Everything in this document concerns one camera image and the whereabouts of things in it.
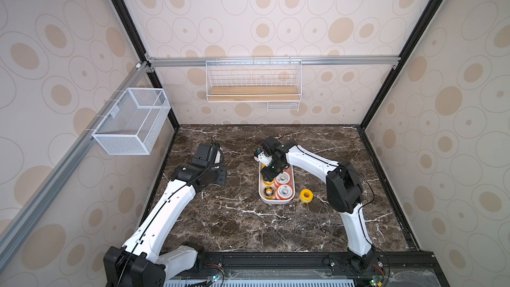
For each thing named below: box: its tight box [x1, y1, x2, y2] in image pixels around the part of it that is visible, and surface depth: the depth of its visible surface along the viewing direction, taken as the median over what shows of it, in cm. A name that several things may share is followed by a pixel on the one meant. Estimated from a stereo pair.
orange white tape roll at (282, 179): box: [274, 170, 291, 187], surface depth 94 cm
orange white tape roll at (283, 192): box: [275, 184, 293, 200], surface depth 90 cm
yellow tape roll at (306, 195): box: [299, 188, 314, 204], surface depth 91 cm
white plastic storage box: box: [258, 162, 296, 205], surface depth 91 cm
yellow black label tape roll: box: [262, 186, 275, 200], surface depth 93 cm
